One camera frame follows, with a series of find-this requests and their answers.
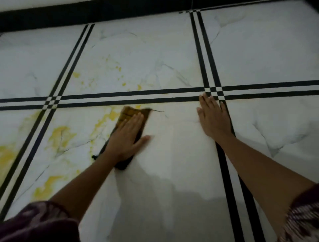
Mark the person's right hand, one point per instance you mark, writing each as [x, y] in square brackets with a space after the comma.
[214, 122]

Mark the dark brown cleaning cloth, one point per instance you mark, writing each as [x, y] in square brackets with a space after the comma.
[128, 112]

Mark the maroon patterned right sleeve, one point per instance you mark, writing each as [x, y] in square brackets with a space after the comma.
[304, 217]

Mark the person's left hand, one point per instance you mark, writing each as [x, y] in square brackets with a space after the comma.
[122, 144]

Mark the yellow stains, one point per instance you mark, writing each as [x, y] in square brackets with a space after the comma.
[59, 135]

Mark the person's left forearm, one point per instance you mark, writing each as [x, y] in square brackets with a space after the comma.
[82, 184]

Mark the person's right forearm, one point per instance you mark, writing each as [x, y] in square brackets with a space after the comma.
[261, 172]

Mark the black skirting strip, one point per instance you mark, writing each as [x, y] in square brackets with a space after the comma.
[74, 12]

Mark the maroon patterned left sleeve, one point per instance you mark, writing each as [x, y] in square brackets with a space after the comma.
[37, 224]

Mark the maroon patterned sleeve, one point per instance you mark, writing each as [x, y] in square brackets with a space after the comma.
[37, 224]
[304, 217]

